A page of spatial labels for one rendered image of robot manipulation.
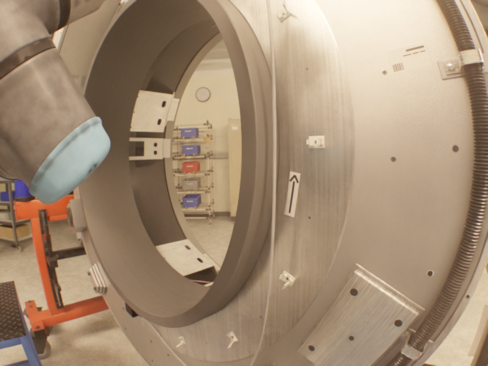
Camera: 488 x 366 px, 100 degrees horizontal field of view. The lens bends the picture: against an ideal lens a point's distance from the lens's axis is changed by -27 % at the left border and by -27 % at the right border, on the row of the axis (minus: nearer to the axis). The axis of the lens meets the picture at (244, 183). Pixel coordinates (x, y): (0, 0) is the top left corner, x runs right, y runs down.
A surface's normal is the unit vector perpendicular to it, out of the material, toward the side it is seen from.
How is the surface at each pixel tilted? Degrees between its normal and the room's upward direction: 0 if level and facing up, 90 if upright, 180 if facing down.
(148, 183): 76
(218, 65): 90
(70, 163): 103
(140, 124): 117
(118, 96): 125
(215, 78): 90
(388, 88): 90
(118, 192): 70
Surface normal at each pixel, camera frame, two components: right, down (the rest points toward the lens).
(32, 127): 0.57, 0.33
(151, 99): 0.70, 0.47
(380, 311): -0.66, 0.07
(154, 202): 0.68, -0.37
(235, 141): -0.03, 0.07
